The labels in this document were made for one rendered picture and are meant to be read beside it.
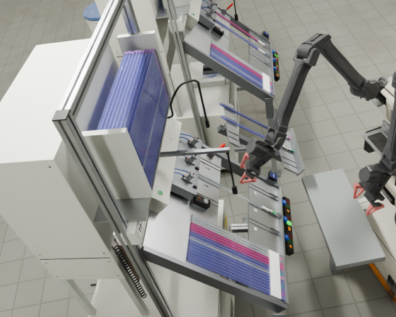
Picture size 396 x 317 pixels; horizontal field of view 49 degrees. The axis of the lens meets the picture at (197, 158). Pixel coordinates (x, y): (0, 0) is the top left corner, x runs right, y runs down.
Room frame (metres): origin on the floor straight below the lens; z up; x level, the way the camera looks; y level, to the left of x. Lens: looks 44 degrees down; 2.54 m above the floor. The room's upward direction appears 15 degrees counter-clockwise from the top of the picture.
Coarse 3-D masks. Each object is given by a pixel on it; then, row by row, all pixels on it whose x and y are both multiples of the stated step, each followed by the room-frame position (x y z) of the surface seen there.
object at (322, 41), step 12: (312, 36) 1.54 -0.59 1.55; (324, 36) 1.49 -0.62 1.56; (300, 48) 1.50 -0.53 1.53; (324, 48) 1.48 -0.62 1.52; (336, 48) 1.50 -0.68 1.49; (336, 60) 1.48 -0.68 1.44; (348, 72) 1.47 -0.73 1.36; (348, 84) 1.52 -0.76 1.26; (360, 84) 1.46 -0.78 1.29; (372, 84) 1.45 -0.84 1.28; (372, 96) 1.43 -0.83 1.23
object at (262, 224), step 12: (252, 192) 1.39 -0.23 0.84; (264, 192) 1.42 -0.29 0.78; (276, 192) 1.44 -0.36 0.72; (252, 204) 1.32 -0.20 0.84; (264, 204) 1.34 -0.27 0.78; (276, 204) 1.36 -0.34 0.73; (252, 216) 1.25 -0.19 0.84; (264, 216) 1.27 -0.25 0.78; (276, 216) 1.28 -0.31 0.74; (252, 228) 1.18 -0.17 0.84; (264, 228) 1.20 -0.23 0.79; (276, 228) 1.22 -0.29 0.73; (252, 240) 1.12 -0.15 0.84; (264, 240) 1.13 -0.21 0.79; (276, 240) 1.15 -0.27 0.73; (276, 252) 1.09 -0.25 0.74
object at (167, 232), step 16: (208, 160) 1.50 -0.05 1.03; (208, 176) 1.41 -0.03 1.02; (208, 192) 1.31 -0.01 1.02; (176, 208) 1.18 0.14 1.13; (192, 208) 1.20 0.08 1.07; (208, 208) 1.22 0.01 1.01; (160, 224) 1.09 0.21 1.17; (176, 224) 1.10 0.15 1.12; (144, 240) 1.00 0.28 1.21; (160, 240) 1.01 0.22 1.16; (176, 240) 1.03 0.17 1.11; (176, 256) 0.96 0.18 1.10
